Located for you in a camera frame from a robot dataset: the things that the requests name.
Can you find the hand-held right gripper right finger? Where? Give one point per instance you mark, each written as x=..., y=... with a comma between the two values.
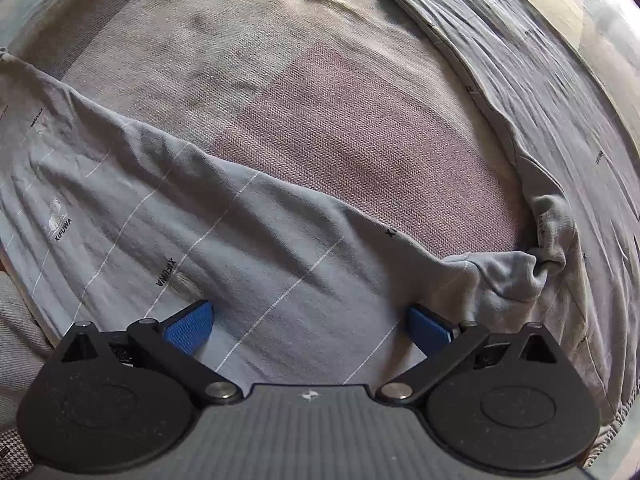
x=427, y=330

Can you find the person's grey clothing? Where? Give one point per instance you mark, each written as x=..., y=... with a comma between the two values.
x=20, y=350

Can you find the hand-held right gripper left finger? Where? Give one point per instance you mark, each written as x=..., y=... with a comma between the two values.
x=192, y=330

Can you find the grey pants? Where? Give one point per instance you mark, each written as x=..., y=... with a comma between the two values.
x=200, y=220

